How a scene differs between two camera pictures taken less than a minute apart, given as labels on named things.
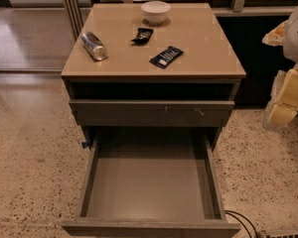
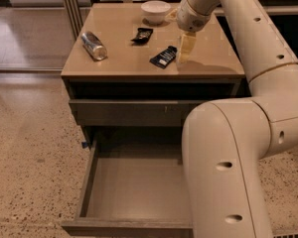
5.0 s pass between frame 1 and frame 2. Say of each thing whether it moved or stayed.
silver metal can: stayed
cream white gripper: moved
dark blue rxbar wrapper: stayed
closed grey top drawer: stayed
